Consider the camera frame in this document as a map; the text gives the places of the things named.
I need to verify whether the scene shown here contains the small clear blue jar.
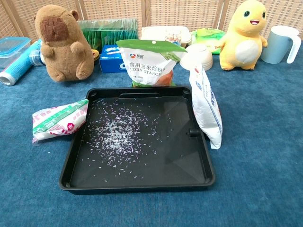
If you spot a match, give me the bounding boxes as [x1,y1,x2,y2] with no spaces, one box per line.
[29,48,47,67]

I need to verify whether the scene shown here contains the green patterned box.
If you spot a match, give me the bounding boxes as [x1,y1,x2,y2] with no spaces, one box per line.
[77,18,139,52]

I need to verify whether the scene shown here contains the corn starch bag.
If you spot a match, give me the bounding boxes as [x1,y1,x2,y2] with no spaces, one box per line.
[115,39,188,88]

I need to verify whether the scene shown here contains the brown capybara plush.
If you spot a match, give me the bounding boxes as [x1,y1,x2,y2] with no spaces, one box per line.
[34,4,95,83]

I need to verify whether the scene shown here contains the pink green seasoning bag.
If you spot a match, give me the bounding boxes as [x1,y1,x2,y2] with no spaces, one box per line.
[32,98,89,146]

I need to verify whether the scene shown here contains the green wet wipes pack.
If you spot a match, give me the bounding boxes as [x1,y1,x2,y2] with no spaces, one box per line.
[190,28,227,54]

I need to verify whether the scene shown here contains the woven folding screen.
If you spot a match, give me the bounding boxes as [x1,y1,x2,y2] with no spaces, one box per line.
[0,0,303,43]

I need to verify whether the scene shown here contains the blue cling film roll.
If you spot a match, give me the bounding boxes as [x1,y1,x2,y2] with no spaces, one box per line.
[0,39,43,86]

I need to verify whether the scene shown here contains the beige lidded lunch box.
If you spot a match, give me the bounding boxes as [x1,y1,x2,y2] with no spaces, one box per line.
[141,26,192,48]

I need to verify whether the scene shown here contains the clear container blue lid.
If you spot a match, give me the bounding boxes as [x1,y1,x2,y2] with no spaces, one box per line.
[0,37,32,69]

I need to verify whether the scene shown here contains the black plastic tray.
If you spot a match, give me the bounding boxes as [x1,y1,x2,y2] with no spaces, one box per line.
[58,86,216,195]

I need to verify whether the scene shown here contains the yellow dinosaur plush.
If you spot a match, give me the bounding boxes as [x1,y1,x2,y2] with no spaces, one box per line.
[214,0,268,71]

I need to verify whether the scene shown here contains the beige bowl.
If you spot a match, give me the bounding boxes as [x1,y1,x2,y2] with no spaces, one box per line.
[179,44,214,71]

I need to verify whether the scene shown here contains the white plastic food packet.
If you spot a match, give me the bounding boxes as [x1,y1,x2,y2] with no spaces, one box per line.
[188,65,223,150]

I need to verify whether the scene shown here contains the pale blue handled pitcher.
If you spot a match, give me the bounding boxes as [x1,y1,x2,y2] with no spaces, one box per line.
[261,25,302,64]

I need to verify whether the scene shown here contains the blue Oreo cookie box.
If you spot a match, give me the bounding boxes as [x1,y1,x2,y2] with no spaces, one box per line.
[99,44,130,73]

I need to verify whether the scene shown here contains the scattered white crystals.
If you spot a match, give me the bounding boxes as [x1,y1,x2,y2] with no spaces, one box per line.
[80,99,171,183]

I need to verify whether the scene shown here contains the blue table cloth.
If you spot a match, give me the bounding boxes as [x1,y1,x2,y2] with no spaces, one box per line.
[0,37,303,227]

